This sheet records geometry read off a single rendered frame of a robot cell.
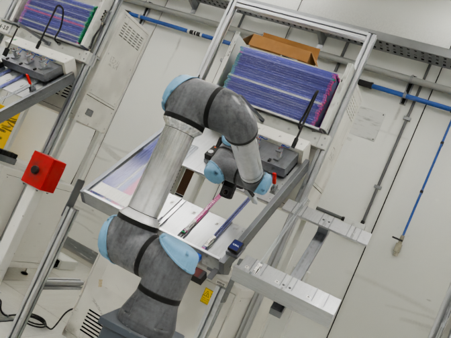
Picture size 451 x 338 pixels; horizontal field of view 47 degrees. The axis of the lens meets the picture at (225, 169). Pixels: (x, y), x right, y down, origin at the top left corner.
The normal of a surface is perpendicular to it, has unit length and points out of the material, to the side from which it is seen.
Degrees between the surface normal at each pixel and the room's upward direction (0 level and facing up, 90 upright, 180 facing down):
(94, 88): 90
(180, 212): 47
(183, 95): 90
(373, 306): 90
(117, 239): 90
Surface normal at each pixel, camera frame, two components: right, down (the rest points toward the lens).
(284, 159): 0.02, -0.77
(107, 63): 0.84, 0.35
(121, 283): -0.35, -0.22
